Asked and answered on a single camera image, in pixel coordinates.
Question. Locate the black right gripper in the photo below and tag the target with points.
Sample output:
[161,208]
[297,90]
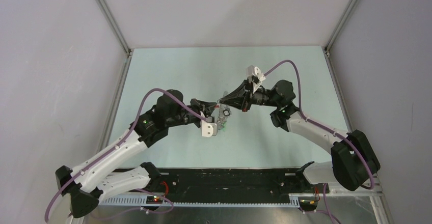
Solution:
[236,99]

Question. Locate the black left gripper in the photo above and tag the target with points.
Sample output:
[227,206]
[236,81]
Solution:
[201,106]

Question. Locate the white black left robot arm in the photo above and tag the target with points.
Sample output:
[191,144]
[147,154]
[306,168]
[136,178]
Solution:
[91,182]

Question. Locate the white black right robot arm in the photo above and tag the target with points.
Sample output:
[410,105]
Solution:
[353,160]

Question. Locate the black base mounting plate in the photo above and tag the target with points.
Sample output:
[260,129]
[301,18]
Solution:
[233,185]

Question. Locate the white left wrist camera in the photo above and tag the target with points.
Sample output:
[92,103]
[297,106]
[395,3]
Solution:
[208,126]

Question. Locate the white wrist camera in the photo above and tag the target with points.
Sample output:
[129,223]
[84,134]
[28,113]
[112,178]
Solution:
[254,77]
[208,126]

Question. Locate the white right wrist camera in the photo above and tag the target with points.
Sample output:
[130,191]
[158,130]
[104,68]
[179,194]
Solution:
[254,77]

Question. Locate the grey slotted cable duct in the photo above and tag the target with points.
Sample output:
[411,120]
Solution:
[138,200]

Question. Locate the left aluminium frame post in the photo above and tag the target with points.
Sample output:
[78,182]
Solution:
[107,13]

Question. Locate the aluminium frame post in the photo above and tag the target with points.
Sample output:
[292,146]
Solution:
[347,12]
[107,13]

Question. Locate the right aluminium frame post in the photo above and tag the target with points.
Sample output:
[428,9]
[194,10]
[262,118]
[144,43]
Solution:
[347,12]

